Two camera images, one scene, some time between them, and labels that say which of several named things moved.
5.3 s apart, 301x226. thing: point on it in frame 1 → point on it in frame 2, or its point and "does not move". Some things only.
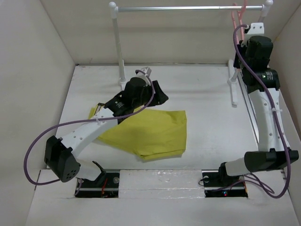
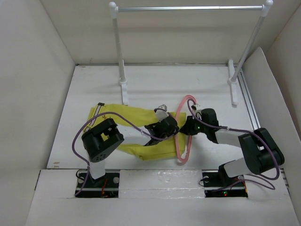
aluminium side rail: (249, 106) does not move
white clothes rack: (233, 76) does not move
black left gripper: (160, 98) → (171, 132)
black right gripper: (237, 63) → (187, 128)
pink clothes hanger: (238, 16) → (176, 130)
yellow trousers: (151, 133) does not move
